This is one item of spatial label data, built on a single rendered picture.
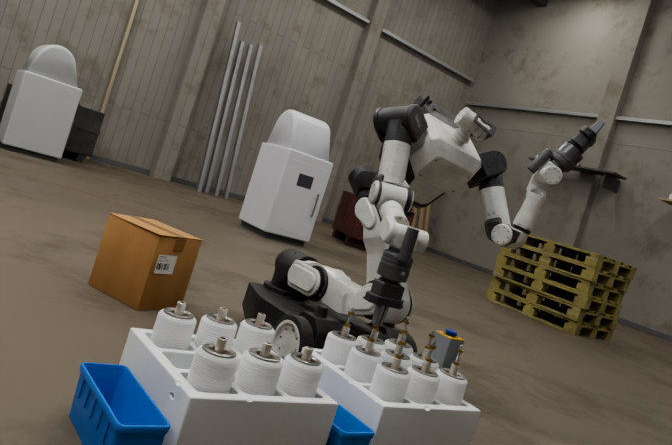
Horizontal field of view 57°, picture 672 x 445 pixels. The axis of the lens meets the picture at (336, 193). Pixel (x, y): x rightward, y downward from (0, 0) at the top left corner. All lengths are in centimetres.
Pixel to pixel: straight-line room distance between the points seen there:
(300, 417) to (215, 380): 23
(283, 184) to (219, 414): 484
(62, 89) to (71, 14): 224
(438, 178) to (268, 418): 108
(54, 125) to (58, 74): 56
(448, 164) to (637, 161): 950
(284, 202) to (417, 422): 458
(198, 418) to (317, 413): 30
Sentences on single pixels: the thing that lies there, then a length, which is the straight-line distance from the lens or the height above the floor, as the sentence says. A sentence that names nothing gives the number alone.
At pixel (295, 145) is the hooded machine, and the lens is 619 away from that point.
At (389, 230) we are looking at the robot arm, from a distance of 172.
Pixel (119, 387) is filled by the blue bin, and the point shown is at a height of 7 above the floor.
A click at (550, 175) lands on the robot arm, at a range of 222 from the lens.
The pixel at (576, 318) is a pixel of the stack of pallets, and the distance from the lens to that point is 665.
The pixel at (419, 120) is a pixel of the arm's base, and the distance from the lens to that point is 208.
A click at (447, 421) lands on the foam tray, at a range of 184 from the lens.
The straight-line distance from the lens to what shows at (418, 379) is 177.
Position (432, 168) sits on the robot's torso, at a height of 83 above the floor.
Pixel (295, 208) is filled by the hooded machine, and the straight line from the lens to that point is 622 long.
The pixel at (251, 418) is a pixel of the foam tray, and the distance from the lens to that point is 142.
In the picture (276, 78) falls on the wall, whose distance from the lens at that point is 1088.
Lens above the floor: 66
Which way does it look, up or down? level
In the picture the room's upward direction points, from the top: 18 degrees clockwise
